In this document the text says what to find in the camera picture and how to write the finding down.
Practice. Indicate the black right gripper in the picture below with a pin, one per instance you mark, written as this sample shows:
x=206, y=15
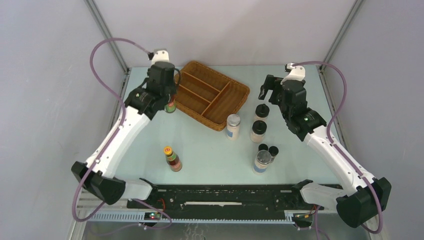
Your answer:
x=268, y=85

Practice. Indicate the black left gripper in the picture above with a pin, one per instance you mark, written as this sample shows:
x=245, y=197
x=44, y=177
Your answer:
x=173, y=90

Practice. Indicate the red sauce bottle yellow cap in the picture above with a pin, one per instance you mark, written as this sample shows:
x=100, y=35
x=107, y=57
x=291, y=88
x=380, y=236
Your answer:
x=171, y=106

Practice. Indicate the clear-lid white spice jar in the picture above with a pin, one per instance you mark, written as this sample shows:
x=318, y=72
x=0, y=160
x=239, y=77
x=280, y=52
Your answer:
x=233, y=122

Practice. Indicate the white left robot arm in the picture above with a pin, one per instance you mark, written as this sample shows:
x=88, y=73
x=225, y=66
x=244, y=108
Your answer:
x=98, y=174

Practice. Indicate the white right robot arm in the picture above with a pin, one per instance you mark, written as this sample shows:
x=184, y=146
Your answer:
x=362, y=196

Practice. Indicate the black-cap spice bottle far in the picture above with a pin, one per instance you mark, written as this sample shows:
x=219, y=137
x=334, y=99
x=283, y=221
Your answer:
x=261, y=112

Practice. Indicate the black-cap spice bottle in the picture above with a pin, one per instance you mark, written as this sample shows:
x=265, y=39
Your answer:
x=261, y=112
x=258, y=130

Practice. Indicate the brown wicker divided tray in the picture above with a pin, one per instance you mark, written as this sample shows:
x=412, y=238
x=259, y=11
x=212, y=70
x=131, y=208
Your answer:
x=209, y=96

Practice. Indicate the black-cap spice bottle near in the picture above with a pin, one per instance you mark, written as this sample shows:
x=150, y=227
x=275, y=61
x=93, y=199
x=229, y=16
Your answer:
x=258, y=130

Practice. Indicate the small black-cap bottle left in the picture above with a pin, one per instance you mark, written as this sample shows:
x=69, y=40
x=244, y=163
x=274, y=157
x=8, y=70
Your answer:
x=263, y=147

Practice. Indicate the small black-cap bottle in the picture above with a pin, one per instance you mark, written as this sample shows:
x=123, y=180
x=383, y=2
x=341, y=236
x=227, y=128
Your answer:
x=273, y=151
x=263, y=147

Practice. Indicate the small black-cap bottle right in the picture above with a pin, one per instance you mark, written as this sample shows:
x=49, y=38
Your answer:
x=273, y=151

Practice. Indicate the clear-lid blue-label spice jar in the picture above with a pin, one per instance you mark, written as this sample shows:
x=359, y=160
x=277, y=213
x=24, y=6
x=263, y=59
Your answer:
x=261, y=162

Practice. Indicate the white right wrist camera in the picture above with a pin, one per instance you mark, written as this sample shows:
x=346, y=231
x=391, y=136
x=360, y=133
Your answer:
x=295, y=73

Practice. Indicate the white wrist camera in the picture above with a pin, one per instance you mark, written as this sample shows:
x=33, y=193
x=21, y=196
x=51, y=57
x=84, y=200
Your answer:
x=295, y=73
x=159, y=55

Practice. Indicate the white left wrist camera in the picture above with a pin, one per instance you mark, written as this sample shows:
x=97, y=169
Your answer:
x=159, y=55

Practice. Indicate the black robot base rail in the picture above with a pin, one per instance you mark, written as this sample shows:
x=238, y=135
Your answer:
x=255, y=202

